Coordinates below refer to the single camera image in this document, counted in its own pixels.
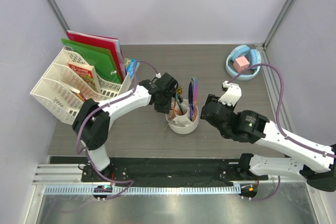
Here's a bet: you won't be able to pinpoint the teal spoon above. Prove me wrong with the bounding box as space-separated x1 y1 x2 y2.
175 93 184 115

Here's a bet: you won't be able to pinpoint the gold spoon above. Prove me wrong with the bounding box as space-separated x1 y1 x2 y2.
176 86 183 95

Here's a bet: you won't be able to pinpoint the orange chopstick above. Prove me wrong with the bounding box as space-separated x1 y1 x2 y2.
169 102 180 121

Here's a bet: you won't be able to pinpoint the blue metallic knife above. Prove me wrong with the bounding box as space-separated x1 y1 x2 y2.
188 77 194 122

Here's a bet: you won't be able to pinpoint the white round divided container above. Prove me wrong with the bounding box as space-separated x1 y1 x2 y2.
165 99 200 135

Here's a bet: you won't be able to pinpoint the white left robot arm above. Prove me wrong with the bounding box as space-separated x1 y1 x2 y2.
72 73 179 182

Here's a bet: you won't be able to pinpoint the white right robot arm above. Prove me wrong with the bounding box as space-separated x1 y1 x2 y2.
200 94 335 192

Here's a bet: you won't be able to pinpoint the blue card box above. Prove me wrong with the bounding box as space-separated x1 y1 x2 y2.
124 58 139 79

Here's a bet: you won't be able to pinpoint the pink cube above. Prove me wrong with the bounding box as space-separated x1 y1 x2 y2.
233 56 250 73

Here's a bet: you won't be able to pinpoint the red folder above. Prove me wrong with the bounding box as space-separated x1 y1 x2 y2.
66 30 125 76

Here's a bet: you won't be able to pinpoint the green folder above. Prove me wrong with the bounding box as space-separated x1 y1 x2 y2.
61 38 123 84

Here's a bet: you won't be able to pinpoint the light blue headphones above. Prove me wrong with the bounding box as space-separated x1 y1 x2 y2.
225 45 261 77

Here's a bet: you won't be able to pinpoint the white plastic file organizer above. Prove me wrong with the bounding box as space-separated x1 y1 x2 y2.
30 46 133 125

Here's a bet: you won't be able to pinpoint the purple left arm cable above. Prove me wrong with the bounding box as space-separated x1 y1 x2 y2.
75 60 162 201

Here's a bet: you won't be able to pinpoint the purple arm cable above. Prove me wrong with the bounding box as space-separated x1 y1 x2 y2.
225 63 336 202
75 60 162 201

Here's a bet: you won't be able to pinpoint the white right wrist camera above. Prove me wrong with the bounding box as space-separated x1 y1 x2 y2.
218 81 242 107

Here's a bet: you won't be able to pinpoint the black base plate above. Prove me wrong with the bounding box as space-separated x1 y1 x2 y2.
80 157 270 187

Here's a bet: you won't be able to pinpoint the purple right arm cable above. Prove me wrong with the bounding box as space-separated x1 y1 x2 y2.
225 63 336 202

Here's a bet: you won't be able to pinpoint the white slotted cable duct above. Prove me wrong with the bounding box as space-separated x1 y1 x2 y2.
45 184 241 195

